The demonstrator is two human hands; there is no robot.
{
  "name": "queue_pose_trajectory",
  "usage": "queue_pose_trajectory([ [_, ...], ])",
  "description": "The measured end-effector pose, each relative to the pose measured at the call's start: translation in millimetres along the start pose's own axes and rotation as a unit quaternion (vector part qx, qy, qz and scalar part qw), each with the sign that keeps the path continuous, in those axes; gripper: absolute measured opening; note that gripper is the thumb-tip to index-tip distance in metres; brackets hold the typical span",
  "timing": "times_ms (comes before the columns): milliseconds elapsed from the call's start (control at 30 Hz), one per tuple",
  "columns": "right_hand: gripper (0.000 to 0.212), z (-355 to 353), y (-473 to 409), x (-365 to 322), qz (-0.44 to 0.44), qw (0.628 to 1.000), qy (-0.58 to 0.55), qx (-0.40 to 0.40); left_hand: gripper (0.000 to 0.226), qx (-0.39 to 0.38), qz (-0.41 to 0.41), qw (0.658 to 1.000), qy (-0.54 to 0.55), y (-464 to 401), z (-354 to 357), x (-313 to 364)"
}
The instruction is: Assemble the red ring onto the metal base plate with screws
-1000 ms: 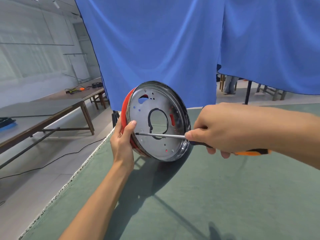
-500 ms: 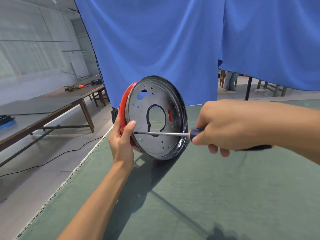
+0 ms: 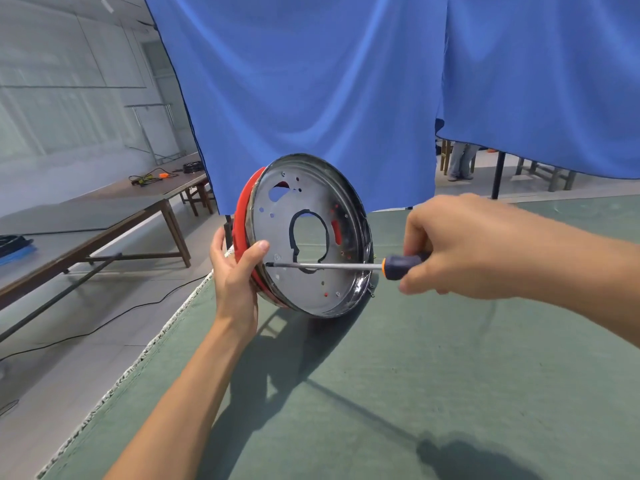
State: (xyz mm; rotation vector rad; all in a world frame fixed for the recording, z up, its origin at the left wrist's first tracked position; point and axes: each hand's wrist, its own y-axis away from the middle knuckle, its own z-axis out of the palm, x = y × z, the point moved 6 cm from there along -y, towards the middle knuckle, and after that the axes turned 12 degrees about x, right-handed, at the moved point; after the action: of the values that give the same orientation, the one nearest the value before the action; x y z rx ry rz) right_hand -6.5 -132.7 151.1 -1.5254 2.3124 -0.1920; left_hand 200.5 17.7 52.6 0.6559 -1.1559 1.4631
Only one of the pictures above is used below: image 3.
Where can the person's right hand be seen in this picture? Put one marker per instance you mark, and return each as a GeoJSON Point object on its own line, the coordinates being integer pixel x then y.
{"type": "Point", "coordinates": [465, 247]}

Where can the person's left hand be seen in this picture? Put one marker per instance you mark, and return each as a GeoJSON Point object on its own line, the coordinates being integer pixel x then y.
{"type": "Point", "coordinates": [233, 289]}

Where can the person's left thumb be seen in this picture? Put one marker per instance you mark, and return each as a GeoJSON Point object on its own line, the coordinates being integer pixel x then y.
{"type": "Point", "coordinates": [255, 254]}

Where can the person's right fingers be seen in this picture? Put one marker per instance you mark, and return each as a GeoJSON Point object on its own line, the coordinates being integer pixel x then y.
{"type": "Point", "coordinates": [416, 254]}

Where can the red and steel cooker base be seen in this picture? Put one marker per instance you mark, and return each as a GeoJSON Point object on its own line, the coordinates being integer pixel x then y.
{"type": "Point", "coordinates": [305, 239]}

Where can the orange and black screwdriver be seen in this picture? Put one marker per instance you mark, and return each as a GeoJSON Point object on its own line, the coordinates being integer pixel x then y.
{"type": "Point", "coordinates": [350, 265]}

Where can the person's left forearm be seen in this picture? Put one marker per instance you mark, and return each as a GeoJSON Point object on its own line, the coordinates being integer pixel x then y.
{"type": "Point", "coordinates": [177, 402]}

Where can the person's right forearm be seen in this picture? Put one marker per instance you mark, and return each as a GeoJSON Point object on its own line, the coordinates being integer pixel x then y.
{"type": "Point", "coordinates": [585, 279]}

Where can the black curtain stand leg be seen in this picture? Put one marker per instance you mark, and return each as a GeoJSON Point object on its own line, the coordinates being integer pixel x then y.
{"type": "Point", "coordinates": [497, 174]}

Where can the green felt table cover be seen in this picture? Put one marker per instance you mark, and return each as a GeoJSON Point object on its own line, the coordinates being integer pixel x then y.
{"type": "Point", "coordinates": [380, 364]}

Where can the orange and green tool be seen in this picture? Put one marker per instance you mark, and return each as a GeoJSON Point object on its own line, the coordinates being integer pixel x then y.
{"type": "Point", "coordinates": [152, 177]}

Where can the wooden bench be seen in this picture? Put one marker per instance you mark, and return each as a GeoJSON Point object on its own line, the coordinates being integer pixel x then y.
{"type": "Point", "coordinates": [545, 173]}

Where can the blue hanging curtain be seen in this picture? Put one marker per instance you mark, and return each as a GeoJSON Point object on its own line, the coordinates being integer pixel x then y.
{"type": "Point", "coordinates": [400, 94]}

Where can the long brown wooden table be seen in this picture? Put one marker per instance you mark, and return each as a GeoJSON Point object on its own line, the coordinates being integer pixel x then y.
{"type": "Point", "coordinates": [85, 219]}

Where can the black and blue tray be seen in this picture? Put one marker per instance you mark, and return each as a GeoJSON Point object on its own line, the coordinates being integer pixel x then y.
{"type": "Point", "coordinates": [15, 247]}

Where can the metal rack frame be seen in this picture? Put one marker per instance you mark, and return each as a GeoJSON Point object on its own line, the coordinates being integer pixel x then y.
{"type": "Point", "coordinates": [152, 132]}

